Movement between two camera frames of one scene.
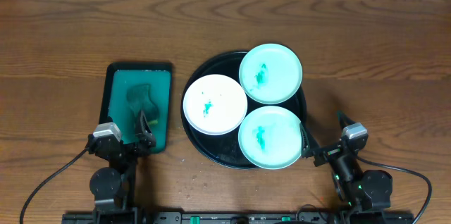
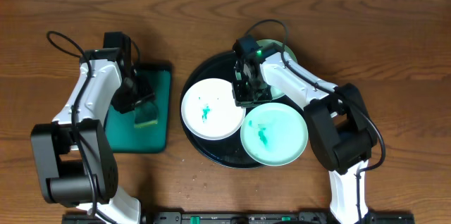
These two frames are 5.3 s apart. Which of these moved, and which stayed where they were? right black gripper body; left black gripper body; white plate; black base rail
Moved: right black gripper body; left black gripper body
Stayed: white plate; black base rail
